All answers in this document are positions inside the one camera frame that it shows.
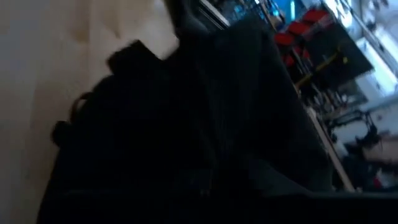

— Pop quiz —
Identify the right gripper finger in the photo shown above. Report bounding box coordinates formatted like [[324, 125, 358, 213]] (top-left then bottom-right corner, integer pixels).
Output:
[[248, 160, 313, 195]]

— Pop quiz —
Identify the black backpack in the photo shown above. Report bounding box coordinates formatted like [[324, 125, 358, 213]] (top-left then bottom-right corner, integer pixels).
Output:
[[37, 18, 335, 224]]

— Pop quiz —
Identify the black robot workstation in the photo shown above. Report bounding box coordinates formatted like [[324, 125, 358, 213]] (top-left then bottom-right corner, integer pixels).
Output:
[[326, 108, 383, 150]]

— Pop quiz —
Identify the red crate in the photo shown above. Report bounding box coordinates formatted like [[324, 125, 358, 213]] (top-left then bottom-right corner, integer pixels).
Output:
[[302, 8, 330, 24], [286, 20, 312, 37], [273, 32, 295, 47]]

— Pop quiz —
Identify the black room divider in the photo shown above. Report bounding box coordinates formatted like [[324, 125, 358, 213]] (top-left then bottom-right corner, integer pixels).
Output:
[[303, 23, 375, 90]]

